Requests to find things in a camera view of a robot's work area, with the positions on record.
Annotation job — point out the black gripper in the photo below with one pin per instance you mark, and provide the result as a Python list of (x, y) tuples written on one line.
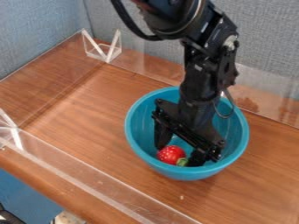
[(187, 119)]

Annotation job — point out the red toy strawberry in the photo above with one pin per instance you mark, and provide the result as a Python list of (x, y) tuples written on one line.
[(172, 155)]

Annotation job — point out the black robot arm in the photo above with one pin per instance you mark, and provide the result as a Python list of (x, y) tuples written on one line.
[(209, 38)]

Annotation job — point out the blue plastic bowl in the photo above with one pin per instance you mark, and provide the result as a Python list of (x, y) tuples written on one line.
[(140, 137)]

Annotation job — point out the clear acrylic back barrier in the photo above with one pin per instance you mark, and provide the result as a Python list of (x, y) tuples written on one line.
[(265, 94)]

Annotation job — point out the clear acrylic barrier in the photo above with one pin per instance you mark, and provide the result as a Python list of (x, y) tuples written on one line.
[(265, 94), (35, 158)]

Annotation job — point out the clear acrylic front barrier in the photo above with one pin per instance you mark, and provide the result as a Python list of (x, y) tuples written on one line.
[(35, 158)]

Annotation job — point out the clear acrylic corner bracket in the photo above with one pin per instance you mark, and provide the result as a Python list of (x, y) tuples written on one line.
[(101, 52)]

